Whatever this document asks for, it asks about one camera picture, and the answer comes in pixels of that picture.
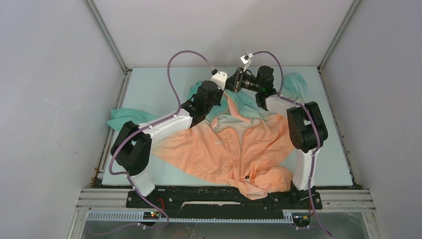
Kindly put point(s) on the teal and orange jacket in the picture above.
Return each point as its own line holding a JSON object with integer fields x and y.
{"x": 238, "y": 144}

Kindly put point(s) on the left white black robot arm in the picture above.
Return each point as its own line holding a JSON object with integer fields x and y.
{"x": 132, "y": 147}

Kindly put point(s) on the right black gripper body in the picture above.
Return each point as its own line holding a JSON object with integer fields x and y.
{"x": 247, "y": 82}

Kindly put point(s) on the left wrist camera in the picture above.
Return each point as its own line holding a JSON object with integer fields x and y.
{"x": 220, "y": 78}

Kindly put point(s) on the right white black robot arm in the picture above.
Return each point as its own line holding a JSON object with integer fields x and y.
{"x": 307, "y": 128}

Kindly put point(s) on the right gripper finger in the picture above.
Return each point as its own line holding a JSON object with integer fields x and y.
{"x": 233, "y": 78}
{"x": 231, "y": 86}

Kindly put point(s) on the aluminium frame rail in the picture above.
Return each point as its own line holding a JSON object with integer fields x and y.
{"x": 333, "y": 200}

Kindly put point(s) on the grey slotted cable duct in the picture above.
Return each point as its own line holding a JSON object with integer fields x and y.
{"x": 146, "y": 216}

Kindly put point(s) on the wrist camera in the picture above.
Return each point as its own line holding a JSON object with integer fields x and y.
{"x": 246, "y": 60}
{"x": 220, "y": 78}

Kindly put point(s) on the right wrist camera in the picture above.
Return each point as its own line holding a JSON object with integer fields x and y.
{"x": 246, "y": 60}

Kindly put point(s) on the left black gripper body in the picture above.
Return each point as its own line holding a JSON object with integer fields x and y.
{"x": 217, "y": 101}

